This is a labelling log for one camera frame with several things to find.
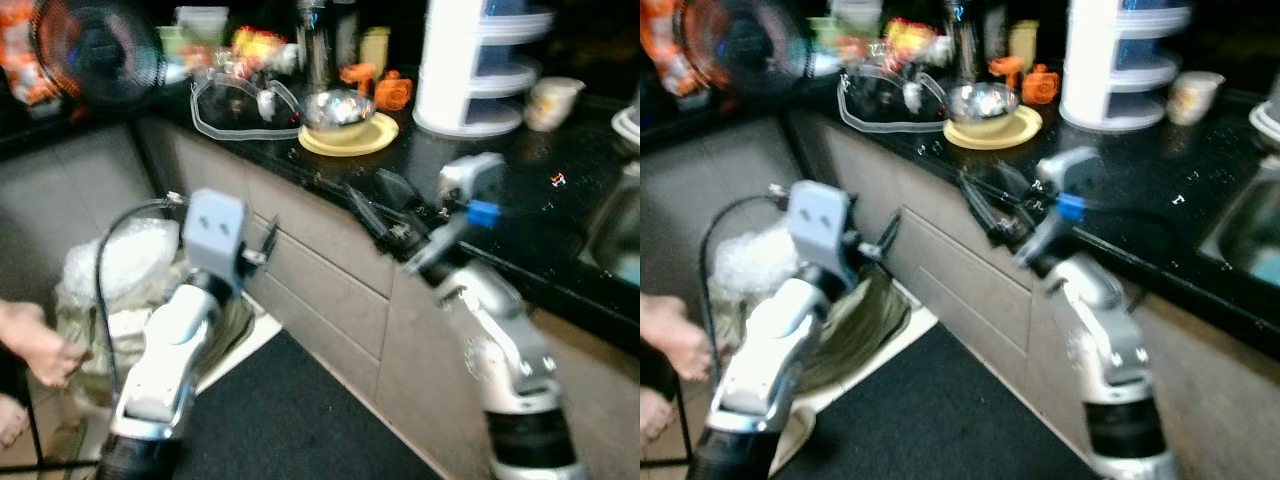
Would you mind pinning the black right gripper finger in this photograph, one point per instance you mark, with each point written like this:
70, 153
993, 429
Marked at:
368, 215
405, 192
978, 205
1012, 182

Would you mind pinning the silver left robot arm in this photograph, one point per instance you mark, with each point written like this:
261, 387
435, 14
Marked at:
780, 340
175, 340

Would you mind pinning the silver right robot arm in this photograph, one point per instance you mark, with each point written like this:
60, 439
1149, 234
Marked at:
510, 350
1110, 340

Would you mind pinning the beige kitchen counter cabinet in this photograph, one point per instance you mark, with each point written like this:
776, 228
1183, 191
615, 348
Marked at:
960, 270
320, 270

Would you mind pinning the yellow plate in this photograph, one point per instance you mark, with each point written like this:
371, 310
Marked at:
375, 138
1020, 130

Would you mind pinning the olive green sack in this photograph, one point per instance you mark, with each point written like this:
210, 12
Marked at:
80, 330
870, 330

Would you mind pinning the stainless steel bowl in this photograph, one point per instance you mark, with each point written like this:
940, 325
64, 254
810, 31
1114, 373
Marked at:
982, 100
340, 108

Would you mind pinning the round orange plastic item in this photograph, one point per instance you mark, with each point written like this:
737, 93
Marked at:
1040, 85
393, 92

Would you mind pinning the small orange plastic item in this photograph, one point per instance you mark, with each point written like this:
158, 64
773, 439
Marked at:
358, 75
1005, 68

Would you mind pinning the small white bottle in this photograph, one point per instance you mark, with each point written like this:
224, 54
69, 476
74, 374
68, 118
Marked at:
914, 97
267, 105

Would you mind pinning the clear crumpled plastic bag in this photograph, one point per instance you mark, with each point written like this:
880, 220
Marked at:
120, 260
745, 265

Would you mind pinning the pale yellow jar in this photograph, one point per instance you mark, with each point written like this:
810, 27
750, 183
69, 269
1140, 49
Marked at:
375, 50
1023, 45

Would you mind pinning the white stacked tier container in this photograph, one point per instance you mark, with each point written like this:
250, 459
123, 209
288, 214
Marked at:
445, 60
1090, 60

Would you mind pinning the clear plastic container lid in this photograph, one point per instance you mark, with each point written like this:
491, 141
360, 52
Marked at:
230, 100
880, 95

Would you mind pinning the tall steel bottle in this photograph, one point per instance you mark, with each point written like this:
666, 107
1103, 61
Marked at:
315, 45
963, 40

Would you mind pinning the black floor mat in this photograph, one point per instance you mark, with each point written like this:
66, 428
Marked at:
920, 420
300, 420

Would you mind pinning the printed paper cup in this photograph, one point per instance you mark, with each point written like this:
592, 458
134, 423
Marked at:
550, 105
1192, 98

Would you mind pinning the yellow red food packet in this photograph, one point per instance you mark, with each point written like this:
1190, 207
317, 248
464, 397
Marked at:
910, 40
258, 45

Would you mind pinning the stainless steel sink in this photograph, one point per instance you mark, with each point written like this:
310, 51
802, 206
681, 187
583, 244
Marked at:
620, 230
1250, 230

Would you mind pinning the person bare foot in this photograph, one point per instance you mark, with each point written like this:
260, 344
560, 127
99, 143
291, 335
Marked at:
40, 345
12, 420
675, 335
652, 415

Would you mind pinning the white plastic tub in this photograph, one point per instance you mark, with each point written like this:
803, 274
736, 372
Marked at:
200, 22
855, 12

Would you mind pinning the black table fan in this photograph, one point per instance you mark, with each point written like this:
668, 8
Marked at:
100, 50
745, 45

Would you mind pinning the orange snack packet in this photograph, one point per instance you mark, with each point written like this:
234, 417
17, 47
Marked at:
20, 60
660, 40

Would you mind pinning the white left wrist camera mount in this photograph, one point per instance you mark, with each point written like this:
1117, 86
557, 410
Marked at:
820, 220
215, 230

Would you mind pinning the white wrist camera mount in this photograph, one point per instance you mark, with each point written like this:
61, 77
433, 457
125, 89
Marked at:
475, 175
215, 230
820, 220
1065, 165

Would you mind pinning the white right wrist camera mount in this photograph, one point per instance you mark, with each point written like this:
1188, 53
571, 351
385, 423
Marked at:
475, 175
1065, 165

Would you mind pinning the black metal stool frame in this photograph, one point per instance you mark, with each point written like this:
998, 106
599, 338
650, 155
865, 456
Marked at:
655, 370
8, 375

